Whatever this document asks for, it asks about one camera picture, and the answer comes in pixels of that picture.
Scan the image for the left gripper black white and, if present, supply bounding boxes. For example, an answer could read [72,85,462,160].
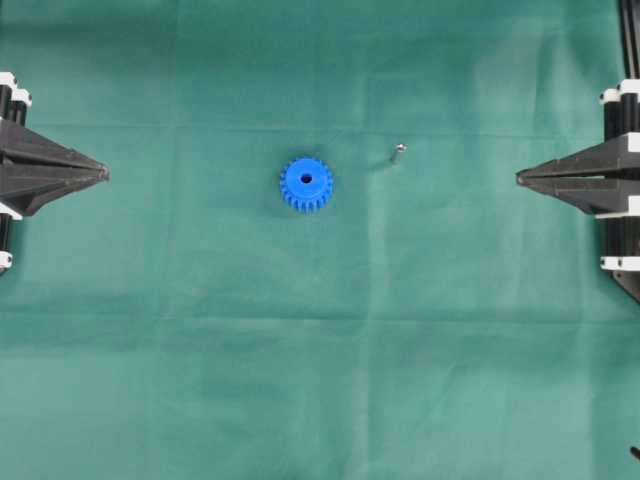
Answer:
[0,71,110,276]

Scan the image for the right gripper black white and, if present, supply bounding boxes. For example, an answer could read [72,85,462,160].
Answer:
[515,78,640,305]

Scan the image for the blue plastic gear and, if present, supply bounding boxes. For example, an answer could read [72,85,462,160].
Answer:
[279,156,334,214]

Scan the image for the green table cloth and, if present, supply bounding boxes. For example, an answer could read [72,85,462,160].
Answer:
[1,1,639,479]

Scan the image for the black frame rail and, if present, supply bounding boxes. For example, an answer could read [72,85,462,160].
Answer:
[618,0,640,80]

